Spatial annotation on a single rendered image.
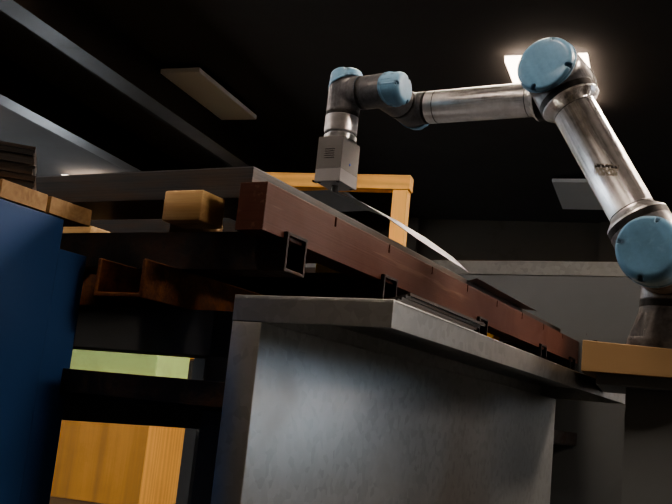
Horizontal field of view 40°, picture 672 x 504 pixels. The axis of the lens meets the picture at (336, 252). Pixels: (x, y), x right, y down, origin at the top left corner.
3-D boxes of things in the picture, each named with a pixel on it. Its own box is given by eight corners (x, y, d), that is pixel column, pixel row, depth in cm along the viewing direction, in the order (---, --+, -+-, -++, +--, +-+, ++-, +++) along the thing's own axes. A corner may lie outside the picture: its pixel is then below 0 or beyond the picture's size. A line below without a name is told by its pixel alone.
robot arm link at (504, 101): (612, 76, 194) (408, 94, 221) (596, 57, 185) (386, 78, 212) (608, 129, 193) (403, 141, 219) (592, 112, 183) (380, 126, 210)
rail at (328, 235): (234, 229, 112) (240, 182, 113) (562, 362, 252) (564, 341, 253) (262, 229, 110) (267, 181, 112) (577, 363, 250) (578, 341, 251)
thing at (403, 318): (232, 320, 105) (235, 294, 105) (539, 397, 217) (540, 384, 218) (391, 327, 95) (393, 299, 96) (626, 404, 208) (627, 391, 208)
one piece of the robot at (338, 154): (327, 134, 214) (320, 202, 211) (309, 121, 206) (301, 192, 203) (365, 131, 209) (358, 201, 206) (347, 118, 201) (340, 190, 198)
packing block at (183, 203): (160, 220, 116) (165, 190, 117) (184, 229, 120) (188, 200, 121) (199, 220, 113) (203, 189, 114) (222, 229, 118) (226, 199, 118)
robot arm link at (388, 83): (421, 82, 207) (379, 87, 212) (398, 63, 197) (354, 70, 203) (419, 115, 205) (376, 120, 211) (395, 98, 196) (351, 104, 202)
